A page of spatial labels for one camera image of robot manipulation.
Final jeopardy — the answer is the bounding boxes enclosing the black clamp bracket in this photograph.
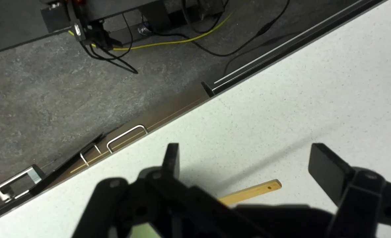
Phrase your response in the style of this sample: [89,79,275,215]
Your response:
[69,18,123,51]

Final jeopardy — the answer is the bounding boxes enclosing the black metal rail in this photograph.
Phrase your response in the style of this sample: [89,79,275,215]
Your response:
[212,0,376,88]

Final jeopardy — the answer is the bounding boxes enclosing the mint green bowl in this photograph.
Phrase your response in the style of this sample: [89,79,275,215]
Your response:
[127,220,160,238]

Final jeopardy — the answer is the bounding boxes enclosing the black and yellow cables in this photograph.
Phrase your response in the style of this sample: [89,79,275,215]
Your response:
[181,0,292,76]

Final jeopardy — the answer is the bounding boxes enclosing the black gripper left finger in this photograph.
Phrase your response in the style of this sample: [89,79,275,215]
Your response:
[72,141,254,238]

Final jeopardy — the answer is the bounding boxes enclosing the yellow floor cable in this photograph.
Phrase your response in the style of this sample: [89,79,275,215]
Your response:
[68,12,237,53]

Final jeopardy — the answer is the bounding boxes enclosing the wooden spatula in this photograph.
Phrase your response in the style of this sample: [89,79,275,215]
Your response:
[220,177,285,209]

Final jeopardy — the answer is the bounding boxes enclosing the black floor cable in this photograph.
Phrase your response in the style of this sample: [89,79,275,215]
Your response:
[77,25,141,75]

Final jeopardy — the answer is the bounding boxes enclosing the small metal drawer handle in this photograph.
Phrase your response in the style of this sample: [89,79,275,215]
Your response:
[78,142,104,168]

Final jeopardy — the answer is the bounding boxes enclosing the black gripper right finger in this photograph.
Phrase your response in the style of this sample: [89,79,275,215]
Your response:
[308,141,391,238]

